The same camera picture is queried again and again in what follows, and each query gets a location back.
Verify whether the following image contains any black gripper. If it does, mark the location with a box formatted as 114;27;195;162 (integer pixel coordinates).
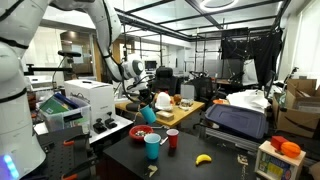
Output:
138;87;156;107

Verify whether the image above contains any small teal plastic cup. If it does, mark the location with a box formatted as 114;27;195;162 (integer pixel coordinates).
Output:
139;103;158;125

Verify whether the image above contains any red bowl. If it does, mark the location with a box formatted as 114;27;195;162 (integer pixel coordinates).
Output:
128;124;155;143

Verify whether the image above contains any red plastic cup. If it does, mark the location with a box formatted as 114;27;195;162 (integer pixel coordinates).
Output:
165;128;180;149

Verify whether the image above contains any tall teal plastic cup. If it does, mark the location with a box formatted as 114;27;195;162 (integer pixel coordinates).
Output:
143;132;162;161

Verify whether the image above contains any black mug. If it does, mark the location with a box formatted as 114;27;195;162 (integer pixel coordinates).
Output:
125;101;145;113

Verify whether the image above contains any white chicken plush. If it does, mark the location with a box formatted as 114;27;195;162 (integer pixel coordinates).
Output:
154;91;174;112

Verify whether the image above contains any black office chair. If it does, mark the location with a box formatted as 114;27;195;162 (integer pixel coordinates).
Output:
151;66;179;96

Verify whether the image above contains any flat brown cardboard box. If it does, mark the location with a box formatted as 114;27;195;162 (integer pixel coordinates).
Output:
155;110;175;122

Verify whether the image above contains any brown ball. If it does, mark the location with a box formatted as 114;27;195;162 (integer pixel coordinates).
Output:
173;93;183;105

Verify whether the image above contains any small background monitor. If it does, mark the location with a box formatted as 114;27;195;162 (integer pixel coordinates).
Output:
144;59;158;72

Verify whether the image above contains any white side table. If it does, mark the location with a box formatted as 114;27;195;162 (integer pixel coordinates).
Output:
33;114;134;144

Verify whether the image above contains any wooden table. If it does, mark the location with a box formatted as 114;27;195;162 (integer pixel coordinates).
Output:
114;98;206;129

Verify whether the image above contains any glass jar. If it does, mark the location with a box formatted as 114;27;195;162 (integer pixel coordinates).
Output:
179;98;194;111

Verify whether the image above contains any black toggle clamp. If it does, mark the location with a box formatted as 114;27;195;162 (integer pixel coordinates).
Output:
92;118;108;134
104;111;118;130

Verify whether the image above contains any white plastic fork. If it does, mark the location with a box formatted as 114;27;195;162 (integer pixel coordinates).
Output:
159;135;169;147

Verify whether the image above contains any white carton box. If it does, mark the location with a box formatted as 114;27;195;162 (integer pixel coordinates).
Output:
63;78;117;129

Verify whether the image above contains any black mesh chair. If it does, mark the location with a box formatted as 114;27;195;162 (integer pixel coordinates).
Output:
191;74;218;129

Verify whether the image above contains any black ceiling truss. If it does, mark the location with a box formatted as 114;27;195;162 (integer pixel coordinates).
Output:
43;0;291;43

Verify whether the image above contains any beige paper scrap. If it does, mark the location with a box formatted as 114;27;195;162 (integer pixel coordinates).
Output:
145;164;160;179

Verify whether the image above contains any blue folder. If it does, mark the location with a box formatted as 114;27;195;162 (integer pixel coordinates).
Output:
53;92;81;110

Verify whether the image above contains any clear plastic storage bin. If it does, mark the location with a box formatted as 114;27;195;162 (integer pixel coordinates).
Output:
35;94;93;134

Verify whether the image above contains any yellow toy banana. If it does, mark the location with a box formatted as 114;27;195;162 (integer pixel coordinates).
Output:
195;153;213;167

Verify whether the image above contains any green book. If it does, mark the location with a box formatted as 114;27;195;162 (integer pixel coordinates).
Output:
39;96;69;115

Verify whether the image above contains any white paper pile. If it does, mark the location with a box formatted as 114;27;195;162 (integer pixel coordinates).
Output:
226;89;272;114

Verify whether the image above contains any black perforated breadboard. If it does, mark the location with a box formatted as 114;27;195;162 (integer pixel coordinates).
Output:
34;125;101;180

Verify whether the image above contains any black curtain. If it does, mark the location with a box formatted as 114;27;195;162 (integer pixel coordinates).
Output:
220;27;284;89

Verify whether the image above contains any red toy block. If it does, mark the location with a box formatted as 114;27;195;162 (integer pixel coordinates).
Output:
270;135;289;152

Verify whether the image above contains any wooden toy shelf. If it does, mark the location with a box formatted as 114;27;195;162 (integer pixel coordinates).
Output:
254;139;307;180

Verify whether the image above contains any open cardboard box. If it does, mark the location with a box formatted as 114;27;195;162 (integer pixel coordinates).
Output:
272;78;320;139

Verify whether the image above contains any orange toy ball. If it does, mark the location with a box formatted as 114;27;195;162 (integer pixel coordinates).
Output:
280;141;302;159

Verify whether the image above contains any black stereo camera on stand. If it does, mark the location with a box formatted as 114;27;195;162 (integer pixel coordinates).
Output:
23;49;83;88

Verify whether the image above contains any orange handled clamp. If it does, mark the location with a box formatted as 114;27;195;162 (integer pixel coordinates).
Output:
61;156;99;180
61;133;91;148

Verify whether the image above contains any ceiling ring light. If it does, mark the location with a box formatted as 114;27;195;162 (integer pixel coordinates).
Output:
199;0;240;10

